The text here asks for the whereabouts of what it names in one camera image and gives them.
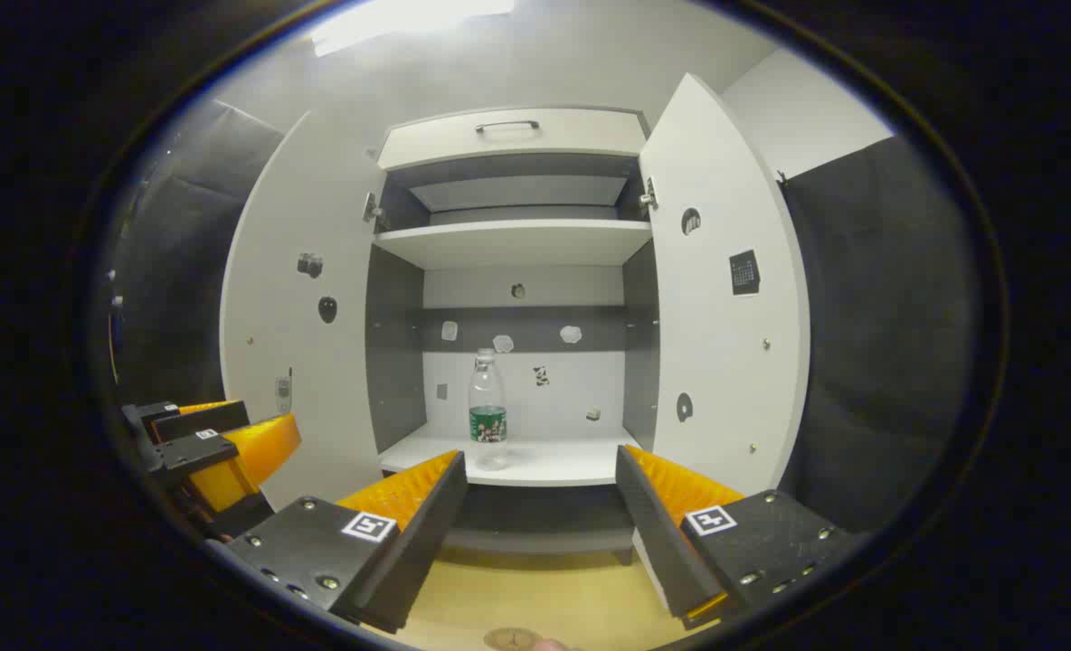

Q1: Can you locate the black backdrop cloth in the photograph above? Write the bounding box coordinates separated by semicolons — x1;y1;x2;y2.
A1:
778;136;984;536
115;99;285;410

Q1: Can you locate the white cabinet drawer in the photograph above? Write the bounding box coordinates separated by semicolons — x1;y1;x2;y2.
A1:
376;107;650;173

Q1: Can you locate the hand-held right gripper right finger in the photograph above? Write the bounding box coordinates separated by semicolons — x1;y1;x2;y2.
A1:
615;445;858;631

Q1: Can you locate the white grey cabinet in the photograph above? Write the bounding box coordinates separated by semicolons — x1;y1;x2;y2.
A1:
219;72;813;567

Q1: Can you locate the white cabinet shelf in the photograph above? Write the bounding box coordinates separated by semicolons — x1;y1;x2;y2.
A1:
373;220;653;270
378;425;641;488

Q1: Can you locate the white cabinet door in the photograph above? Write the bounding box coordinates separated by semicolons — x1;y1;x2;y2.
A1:
219;108;390;513
637;72;813;500

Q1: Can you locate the clear plastic bottle green label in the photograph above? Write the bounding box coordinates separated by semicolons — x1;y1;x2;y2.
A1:
468;348;510;472

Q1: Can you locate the ceiling light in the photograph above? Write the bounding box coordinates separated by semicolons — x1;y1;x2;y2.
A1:
309;0;518;58

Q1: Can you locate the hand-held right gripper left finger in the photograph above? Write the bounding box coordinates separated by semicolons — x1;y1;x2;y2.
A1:
205;449;469;636

